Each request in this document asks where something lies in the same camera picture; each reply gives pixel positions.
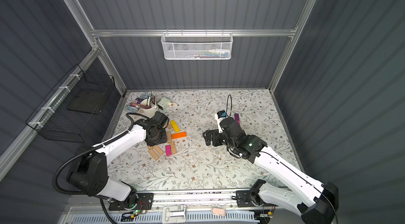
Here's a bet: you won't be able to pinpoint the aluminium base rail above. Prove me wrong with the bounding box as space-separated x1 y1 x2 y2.
63 187 317 224

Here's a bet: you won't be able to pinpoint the blue book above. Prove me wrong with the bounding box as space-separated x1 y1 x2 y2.
124 92 149 113

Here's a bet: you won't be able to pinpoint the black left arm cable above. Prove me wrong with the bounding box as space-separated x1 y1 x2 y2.
52 112 153 224

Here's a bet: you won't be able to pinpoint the orange building block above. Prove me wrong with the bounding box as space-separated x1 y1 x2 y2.
171 132 187 139

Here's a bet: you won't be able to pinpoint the yellow building block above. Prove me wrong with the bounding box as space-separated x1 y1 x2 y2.
170 120 180 133

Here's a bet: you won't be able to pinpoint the white wire mesh basket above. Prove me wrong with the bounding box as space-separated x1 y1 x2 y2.
161 33 234 60

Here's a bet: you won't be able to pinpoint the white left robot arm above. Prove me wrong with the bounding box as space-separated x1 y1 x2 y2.
66 112 169 207

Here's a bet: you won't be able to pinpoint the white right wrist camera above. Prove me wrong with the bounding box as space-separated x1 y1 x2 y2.
215 110 227 125

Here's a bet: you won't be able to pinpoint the pale green small box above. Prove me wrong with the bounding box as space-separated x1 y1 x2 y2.
157 97 174 111

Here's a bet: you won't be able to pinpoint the pink eraser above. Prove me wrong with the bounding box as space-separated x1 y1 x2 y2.
212 208 226 216

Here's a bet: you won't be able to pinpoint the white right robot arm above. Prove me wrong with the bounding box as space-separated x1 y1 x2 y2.
202 118 339 224

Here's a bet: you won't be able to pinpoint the natural wooden block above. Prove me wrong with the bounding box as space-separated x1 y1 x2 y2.
170 142 177 155
148 148 160 160
153 145 165 156

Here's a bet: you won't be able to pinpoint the black wire mesh basket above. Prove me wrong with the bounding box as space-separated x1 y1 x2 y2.
26 67 120 146

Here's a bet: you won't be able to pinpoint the white pen cup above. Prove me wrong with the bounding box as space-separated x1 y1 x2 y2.
140 99 159 118

